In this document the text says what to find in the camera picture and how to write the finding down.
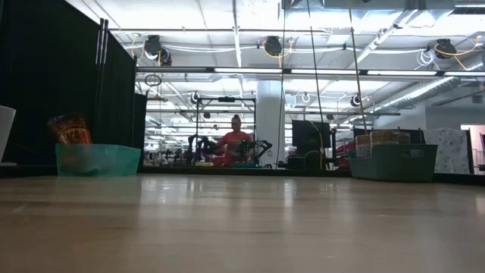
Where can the orange spice pouch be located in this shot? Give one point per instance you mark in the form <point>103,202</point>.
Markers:
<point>70,130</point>

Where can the white patterned cloth board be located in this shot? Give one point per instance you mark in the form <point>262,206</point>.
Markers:
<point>449,151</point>

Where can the person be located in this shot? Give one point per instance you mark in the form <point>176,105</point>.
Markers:
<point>235,146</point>

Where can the black distant robot arm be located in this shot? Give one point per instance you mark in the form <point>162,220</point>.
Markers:
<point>259,146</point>
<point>201,148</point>

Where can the black metal rig frame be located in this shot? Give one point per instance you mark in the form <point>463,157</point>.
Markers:
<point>225,99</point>

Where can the white plastic bin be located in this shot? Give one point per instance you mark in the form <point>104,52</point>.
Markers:
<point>5,129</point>

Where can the black aluminium table frame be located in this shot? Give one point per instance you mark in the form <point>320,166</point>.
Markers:
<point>227,171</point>

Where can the teal plastic bin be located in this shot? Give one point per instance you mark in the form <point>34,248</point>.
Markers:
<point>98,161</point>

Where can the black monitor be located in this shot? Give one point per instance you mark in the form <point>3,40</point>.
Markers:
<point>308,136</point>

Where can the blue-grey plastic bin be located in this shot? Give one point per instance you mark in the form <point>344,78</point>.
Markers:
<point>394,163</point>

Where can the black curtain partition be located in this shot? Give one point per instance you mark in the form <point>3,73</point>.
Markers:
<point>38,57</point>

